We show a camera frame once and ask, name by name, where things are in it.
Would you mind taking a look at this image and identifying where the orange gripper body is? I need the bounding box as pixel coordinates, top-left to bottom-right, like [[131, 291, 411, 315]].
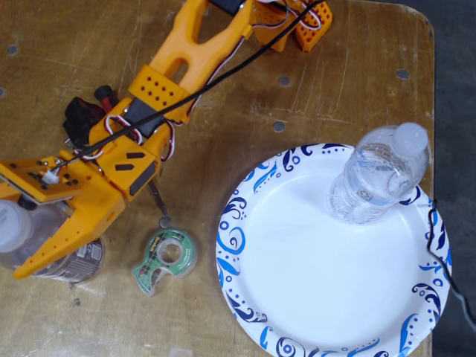
[[59, 97, 176, 204]]

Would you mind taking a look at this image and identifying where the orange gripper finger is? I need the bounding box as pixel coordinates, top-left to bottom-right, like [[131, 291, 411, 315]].
[[13, 187, 126, 280], [0, 181, 24, 202]]

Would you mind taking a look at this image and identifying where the purple label vitaminwater bottle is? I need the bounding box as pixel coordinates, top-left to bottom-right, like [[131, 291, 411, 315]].
[[0, 199, 107, 286]]

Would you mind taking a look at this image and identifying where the clear plastic water bottle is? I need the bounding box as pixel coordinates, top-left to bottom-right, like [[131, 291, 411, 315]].
[[327, 122, 432, 225]]

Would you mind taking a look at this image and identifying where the white paper plate blue pattern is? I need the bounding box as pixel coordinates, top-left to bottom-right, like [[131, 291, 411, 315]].
[[215, 143, 453, 357]]

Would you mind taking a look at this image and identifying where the black red small part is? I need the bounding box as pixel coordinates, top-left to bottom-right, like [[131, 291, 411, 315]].
[[62, 96, 106, 150]]

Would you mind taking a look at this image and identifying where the red black screwdriver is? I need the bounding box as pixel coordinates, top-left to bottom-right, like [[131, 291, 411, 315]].
[[94, 85, 173, 217]]

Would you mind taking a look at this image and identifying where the green tape dispenser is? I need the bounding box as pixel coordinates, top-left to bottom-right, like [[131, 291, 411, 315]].
[[132, 227, 198, 298]]

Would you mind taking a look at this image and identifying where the wrist camera on orange mount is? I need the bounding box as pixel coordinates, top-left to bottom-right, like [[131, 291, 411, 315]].
[[0, 155, 86, 210]]

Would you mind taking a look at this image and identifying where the black camera cable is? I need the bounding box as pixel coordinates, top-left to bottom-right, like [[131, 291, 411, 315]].
[[50, 0, 324, 178]]

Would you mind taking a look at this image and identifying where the black hanging cable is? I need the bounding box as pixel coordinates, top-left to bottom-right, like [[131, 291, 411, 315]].
[[425, 199, 476, 325]]

